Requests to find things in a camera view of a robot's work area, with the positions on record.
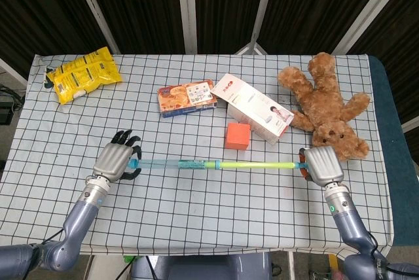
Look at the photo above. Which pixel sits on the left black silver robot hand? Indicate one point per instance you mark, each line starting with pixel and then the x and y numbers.
pixel 111 162

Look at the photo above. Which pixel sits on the right silver orange-tipped robot hand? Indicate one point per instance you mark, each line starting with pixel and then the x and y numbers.
pixel 324 165

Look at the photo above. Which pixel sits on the clear syringe barrel blue tip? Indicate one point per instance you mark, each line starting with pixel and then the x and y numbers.
pixel 163 163

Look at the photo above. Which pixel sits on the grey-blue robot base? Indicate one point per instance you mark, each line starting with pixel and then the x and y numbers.
pixel 203 267

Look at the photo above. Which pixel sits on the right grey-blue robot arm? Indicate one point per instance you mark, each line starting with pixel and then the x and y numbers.
pixel 347 218

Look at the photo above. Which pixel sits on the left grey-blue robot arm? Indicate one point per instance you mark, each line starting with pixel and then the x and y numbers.
pixel 78 218

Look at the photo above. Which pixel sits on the brown teddy bear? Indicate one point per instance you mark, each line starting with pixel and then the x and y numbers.
pixel 327 106

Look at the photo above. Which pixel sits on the white red carton box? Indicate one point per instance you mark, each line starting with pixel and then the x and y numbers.
pixel 258 110

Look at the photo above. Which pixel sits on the yellow snack bag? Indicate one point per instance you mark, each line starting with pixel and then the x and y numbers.
pixel 83 75

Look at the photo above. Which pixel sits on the orange cube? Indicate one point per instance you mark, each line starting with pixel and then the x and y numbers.
pixel 237 135

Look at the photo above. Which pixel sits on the orange biscuit box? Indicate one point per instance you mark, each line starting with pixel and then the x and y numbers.
pixel 185 97

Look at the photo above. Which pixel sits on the small green plastic object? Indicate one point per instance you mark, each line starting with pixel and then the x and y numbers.
pixel 129 258

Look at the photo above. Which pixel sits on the checkered tablecloth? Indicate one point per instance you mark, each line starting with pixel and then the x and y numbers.
pixel 196 211

